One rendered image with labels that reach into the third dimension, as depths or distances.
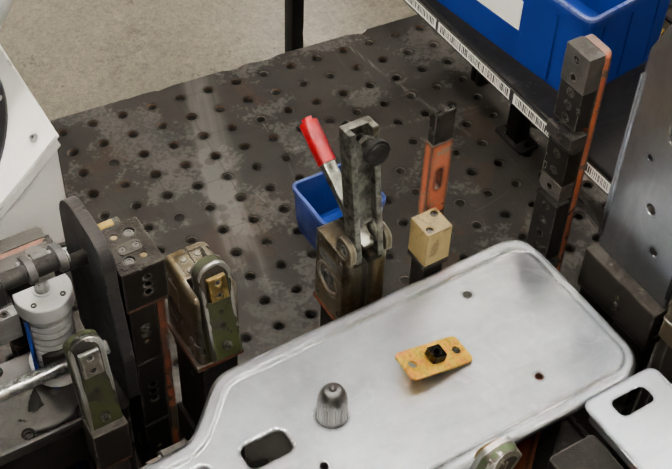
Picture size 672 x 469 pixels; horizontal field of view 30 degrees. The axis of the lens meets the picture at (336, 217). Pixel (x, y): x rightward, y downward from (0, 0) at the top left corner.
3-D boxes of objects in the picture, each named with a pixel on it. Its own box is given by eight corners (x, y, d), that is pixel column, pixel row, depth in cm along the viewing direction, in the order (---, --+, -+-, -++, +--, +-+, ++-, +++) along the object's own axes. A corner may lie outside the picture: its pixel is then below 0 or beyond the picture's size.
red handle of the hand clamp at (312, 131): (354, 253, 135) (292, 121, 136) (347, 257, 137) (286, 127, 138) (387, 238, 137) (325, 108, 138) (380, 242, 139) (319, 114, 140)
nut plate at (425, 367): (412, 382, 129) (416, 374, 128) (392, 355, 131) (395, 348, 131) (474, 361, 134) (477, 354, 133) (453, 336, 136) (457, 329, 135)
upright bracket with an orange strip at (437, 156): (403, 394, 167) (435, 117, 131) (397, 387, 168) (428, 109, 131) (421, 385, 168) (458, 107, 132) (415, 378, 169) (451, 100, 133)
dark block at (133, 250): (153, 496, 155) (120, 276, 125) (128, 454, 159) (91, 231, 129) (189, 478, 157) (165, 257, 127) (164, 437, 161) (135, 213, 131)
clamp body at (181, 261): (202, 508, 155) (184, 320, 128) (160, 440, 161) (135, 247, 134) (267, 475, 158) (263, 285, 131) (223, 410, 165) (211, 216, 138)
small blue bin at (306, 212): (323, 269, 182) (324, 227, 175) (289, 225, 187) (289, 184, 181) (385, 241, 186) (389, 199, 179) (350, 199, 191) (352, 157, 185)
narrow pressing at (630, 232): (661, 311, 139) (742, 77, 115) (594, 244, 146) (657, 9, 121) (665, 309, 140) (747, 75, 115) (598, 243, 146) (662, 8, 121)
